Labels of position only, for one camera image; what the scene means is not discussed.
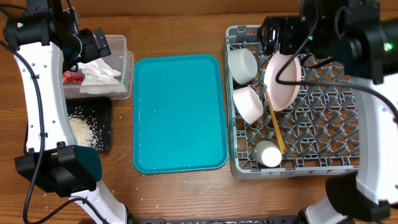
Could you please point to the crumpled white tissue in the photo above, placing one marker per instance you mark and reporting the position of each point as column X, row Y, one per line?
column 100, row 78

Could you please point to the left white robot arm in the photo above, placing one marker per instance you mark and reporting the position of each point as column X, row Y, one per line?
column 46, row 42

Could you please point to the large white plate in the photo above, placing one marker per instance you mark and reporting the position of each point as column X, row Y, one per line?
column 282, row 96

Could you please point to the small white bowl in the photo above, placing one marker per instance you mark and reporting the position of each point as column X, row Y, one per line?
column 242, row 65

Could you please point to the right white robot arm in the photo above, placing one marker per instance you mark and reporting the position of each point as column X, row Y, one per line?
column 351, row 32

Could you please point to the small pink plate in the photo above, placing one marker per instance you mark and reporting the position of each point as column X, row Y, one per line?
column 248, row 104

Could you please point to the grey dish rack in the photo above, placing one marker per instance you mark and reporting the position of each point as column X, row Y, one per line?
column 319, row 129

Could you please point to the white paper cup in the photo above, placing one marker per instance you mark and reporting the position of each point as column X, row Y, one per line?
column 268, row 154

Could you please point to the black tray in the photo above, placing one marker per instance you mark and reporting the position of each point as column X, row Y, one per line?
column 100, row 108

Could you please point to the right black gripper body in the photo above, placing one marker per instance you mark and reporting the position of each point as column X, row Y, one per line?
column 299, row 38

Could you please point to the clear plastic bin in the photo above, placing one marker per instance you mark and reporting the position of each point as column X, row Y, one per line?
column 121, row 59

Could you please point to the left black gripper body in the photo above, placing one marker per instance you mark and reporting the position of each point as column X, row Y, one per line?
column 89, row 50

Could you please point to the rice pile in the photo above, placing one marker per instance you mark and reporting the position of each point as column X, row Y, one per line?
column 86, row 129

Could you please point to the teal plastic tray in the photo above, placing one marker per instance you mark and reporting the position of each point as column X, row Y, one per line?
column 179, row 121

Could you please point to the red wrapper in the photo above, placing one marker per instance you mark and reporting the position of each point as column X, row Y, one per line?
column 72, row 77

